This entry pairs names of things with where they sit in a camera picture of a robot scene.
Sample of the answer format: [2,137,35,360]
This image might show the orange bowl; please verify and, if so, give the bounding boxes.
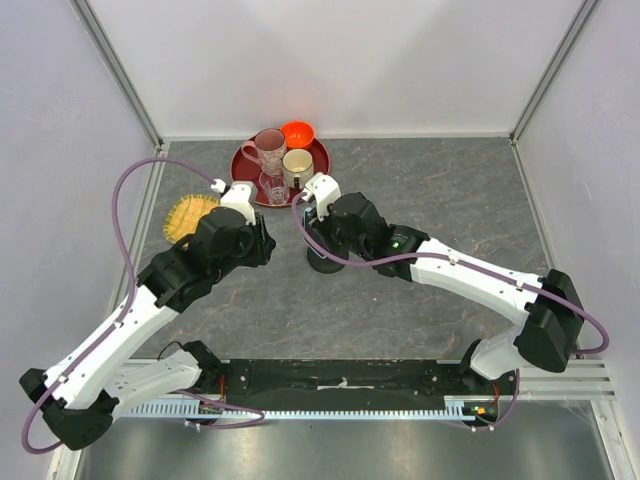
[280,120,315,149]

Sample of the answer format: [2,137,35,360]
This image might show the slotted grey cable duct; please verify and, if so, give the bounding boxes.
[124,396,500,421]

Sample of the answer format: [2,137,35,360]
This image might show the smartphone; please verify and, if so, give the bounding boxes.
[302,206,318,236]

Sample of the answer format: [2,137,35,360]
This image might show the cream ceramic mug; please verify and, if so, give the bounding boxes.
[282,149,314,190]

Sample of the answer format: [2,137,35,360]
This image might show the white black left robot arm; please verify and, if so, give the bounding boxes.
[19,206,276,450]

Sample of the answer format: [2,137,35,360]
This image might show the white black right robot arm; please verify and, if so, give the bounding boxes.
[302,193,584,394]

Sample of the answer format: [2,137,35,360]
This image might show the yellow bamboo tray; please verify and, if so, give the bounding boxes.
[163,194,220,244]

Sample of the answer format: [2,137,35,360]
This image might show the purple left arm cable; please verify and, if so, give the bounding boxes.
[20,157,266,454]

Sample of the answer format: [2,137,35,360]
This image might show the black phone stand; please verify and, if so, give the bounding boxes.
[306,246,344,274]

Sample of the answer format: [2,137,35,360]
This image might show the pink floral mug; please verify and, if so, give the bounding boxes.
[240,128,287,177]

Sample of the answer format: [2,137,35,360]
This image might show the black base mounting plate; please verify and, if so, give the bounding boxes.
[215,359,515,410]

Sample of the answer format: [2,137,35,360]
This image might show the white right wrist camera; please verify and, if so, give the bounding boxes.
[302,173,342,221]

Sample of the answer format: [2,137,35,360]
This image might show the round red tray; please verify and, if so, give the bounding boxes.
[230,139,331,208]

